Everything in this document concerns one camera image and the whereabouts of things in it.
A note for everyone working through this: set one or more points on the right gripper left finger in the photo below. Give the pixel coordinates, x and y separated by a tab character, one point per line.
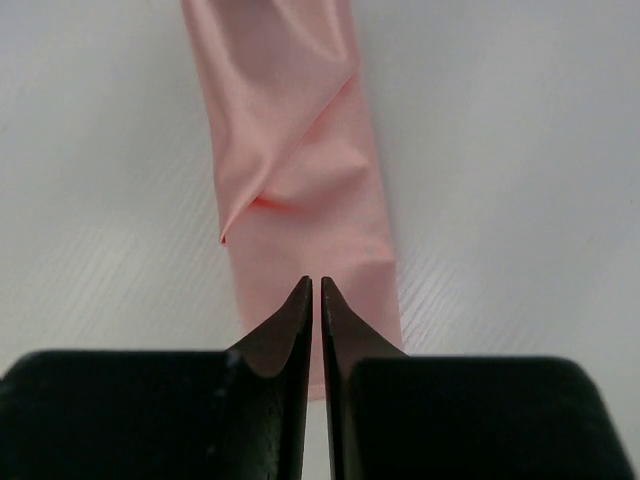
263	425

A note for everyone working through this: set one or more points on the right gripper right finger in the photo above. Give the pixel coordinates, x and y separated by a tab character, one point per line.
346	340

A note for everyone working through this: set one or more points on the pink satin napkin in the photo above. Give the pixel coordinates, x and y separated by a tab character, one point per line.
297	182

